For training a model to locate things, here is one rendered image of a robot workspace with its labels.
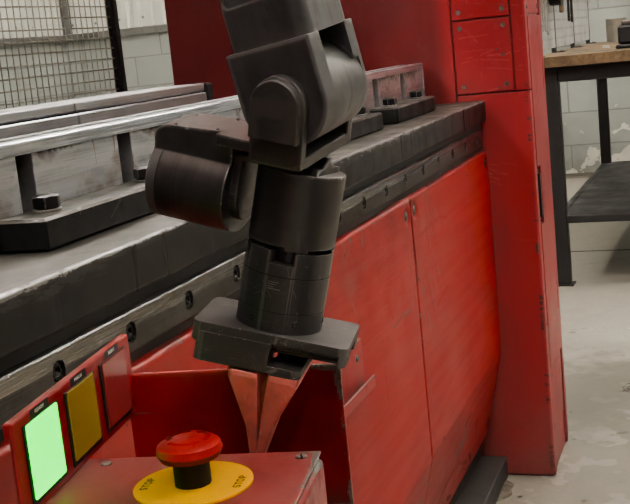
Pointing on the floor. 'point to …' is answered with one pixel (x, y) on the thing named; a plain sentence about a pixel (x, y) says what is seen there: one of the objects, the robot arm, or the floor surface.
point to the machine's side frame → (541, 418)
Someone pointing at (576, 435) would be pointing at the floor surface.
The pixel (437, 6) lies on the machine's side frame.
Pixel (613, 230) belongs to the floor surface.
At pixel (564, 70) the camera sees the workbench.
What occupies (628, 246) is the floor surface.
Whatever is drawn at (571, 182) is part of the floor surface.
